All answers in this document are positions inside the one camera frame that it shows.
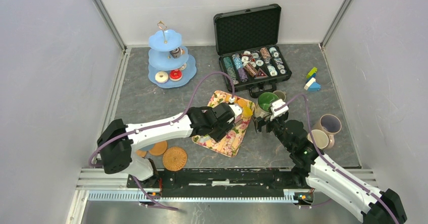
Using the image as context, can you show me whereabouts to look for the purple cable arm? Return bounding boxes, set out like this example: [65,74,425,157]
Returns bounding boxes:
[276,94,402,224]
[88,71,236,211]

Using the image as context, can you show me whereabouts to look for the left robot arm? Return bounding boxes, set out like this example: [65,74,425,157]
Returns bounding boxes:
[96,102,243,188]

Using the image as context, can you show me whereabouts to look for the green-inside floral mug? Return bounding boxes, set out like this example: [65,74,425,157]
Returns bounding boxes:
[253,92,280,118]

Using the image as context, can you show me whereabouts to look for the yellow mug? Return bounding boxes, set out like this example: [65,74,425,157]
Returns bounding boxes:
[307,129,330,149]

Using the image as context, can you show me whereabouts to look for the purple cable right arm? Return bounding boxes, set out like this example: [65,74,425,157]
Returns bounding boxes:
[276,94,402,224]

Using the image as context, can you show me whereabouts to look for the blue three-tier cake stand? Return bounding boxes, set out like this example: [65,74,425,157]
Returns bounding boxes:
[148,21,197,89]

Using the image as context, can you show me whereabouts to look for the red glazed donut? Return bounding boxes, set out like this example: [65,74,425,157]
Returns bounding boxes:
[169,69,183,81]

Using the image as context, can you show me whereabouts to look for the silver serving tongs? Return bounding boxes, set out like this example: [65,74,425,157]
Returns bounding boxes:
[199,135,211,143]

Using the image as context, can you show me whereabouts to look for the floral rectangular tray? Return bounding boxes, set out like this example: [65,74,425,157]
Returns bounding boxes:
[192,96,255,157]

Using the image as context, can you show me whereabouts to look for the cork coaster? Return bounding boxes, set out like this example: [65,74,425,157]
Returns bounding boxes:
[148,141,168,156]

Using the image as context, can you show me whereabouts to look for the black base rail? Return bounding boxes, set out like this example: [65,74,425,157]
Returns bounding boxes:
[140,167,309,190]

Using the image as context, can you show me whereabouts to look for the colourful toy block stack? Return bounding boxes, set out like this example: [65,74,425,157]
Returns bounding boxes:
[304,67,321,92]

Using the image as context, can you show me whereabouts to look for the beige mug purple inside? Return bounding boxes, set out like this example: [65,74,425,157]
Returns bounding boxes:
[312,114,342,149]

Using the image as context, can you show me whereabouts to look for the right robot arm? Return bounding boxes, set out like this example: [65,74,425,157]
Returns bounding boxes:
[254,97,407,223]

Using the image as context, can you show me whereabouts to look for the white glazed donut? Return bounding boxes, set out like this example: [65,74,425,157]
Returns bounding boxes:
[154,71,169,84]

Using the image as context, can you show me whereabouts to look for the chocolate sprinkled donut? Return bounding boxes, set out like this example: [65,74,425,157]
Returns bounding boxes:
[179,63,187,71]

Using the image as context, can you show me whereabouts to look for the small beige cup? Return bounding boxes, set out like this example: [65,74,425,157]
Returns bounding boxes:
[273,90,286,101]

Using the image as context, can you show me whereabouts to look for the round orange biscuit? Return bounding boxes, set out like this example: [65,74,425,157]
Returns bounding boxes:
[236,98,247,108]

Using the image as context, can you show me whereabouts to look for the blue smiley coaster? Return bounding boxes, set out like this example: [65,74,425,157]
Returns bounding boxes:
[140,144,155,151]

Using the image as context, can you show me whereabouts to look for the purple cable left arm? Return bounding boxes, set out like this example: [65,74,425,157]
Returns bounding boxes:
[88,71,236,211]

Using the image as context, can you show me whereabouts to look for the chocolate swirl cake roll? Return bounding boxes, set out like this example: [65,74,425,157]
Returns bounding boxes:
[169,47,185,59]

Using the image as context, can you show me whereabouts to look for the woven rattan coaster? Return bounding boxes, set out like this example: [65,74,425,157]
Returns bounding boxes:
[163,146,188,172]

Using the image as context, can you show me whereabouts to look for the black poker chip case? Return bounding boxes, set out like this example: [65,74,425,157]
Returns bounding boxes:
[213,4,292,98]

